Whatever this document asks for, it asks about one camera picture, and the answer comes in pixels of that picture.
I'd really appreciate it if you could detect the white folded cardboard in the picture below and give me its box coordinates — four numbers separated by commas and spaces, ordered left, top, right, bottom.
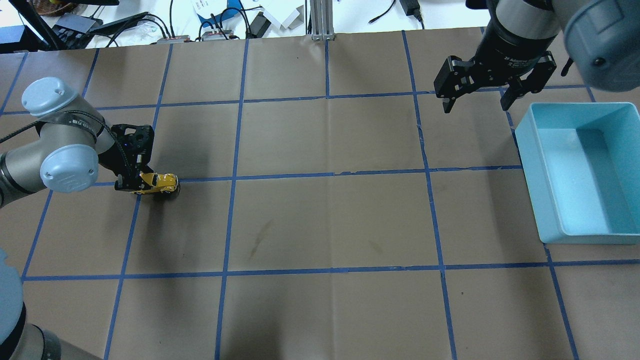
261, 0, 306, 30

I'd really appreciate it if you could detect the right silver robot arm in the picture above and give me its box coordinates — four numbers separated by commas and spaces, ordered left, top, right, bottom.
434, 0, 640, 114

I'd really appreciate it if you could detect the light blue plastic bin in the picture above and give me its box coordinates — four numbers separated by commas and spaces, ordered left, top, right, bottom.
515, 102, 640, 245

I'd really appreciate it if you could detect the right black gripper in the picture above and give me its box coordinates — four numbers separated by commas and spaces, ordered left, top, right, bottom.
434, 20, 557, 114

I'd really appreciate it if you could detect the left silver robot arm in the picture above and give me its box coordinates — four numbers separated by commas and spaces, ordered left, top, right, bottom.
0, 77, 179, 360

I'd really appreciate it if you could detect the yellow beetle toy car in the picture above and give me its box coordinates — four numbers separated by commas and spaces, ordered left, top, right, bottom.
130, 172, 181, 195

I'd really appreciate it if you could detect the black power adapter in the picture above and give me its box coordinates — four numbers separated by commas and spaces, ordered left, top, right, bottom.
398, 0, 421, 18

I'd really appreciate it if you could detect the aluminium frame post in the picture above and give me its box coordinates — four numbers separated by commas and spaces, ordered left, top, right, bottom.
308, 0, 336, 42

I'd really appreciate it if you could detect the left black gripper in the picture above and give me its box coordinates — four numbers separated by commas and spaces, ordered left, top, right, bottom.
98, 124, 154, 192

